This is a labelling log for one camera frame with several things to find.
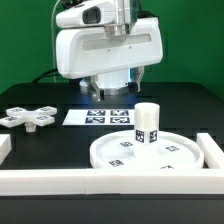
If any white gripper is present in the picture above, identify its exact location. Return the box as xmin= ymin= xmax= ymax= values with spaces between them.
xmin=56 ymin=18 xmax=163 ymax=101

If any white round table top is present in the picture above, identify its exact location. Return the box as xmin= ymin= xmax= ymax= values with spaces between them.
xmin=90 ymin=130 xmax=204 ymax=170

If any white cross-shaped table base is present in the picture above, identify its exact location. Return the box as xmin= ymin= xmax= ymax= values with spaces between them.
xmin=0 ymin=106 xmax=57 ymax=133

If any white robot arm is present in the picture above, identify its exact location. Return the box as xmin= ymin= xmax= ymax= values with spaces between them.
xmin=56 ymin=0 xmax=163 ymax=101

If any white marker sheet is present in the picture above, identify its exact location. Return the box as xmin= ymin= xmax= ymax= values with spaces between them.
xmin=63 ymin=109 xmax=134 ymax=126

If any white U-shaped boundary fence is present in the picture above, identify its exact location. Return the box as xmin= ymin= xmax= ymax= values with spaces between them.
xmin=0 ymin=133 xmax=224 ymax=196

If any white cable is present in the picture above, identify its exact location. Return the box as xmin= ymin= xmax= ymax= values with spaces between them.
xmin=50 ymin=0 xmax=64 ymax=84

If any black camera stand pole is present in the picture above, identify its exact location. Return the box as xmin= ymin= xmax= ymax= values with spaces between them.
xmin=61 ymin=0 xmax=83 ymax=9

